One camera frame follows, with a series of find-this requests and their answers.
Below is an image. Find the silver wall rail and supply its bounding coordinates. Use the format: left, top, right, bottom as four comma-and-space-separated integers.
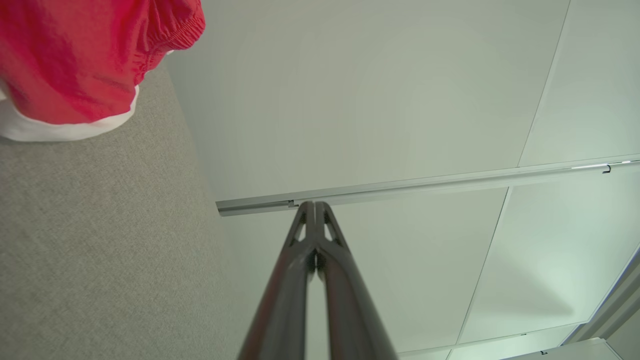
216, 154, 640, 217

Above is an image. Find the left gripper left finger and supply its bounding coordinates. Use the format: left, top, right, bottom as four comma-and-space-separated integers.
238, 201, 317, 360

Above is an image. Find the white flat panel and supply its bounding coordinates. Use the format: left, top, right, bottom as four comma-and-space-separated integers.
500, 338, 623, 360

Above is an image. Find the grey fabric sofa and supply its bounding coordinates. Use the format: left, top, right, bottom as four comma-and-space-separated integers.
0, 62, 266, 360

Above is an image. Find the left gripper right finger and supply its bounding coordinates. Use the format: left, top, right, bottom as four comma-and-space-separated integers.
316, 201, 399, 360

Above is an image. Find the red garment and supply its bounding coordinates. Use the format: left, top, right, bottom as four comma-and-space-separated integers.
0, 0, 207, 143

